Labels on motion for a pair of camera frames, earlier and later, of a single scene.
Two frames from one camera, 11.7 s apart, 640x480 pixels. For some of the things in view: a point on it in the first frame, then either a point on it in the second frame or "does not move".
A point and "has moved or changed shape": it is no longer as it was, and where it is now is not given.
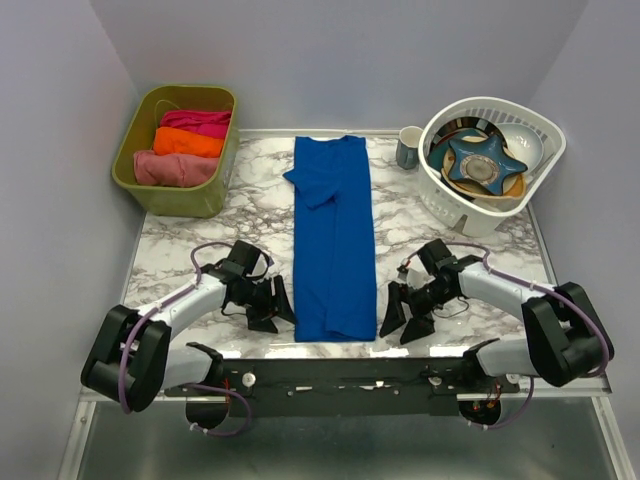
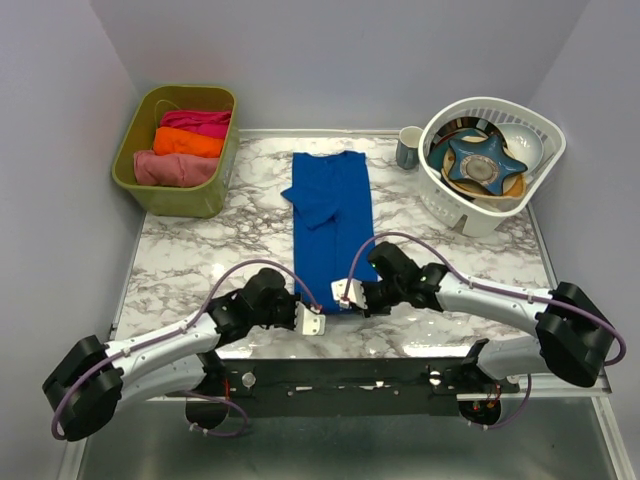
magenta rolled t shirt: x=211 y=124 does not move
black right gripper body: x=422 y=301 to x=380 y=295
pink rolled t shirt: x=173 y=170 does not move
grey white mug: x=407 y=148 does not move
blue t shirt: x=334 y=290 has moved or changed shape
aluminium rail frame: x=563 y=434 does not move
